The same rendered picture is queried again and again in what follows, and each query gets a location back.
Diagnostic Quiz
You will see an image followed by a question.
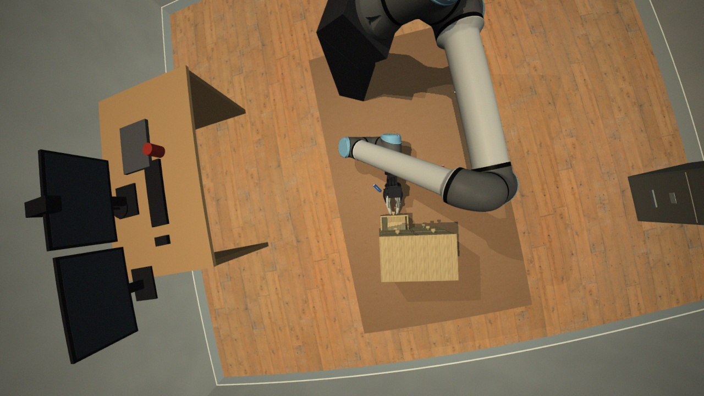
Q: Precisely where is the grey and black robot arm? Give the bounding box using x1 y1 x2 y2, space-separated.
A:
338 0 519 212

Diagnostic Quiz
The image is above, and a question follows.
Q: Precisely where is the brown wooden chest of drawers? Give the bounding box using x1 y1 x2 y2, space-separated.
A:
379 228 459 282

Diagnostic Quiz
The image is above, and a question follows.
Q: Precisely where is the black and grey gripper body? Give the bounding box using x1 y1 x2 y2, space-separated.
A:
385 172 402 198

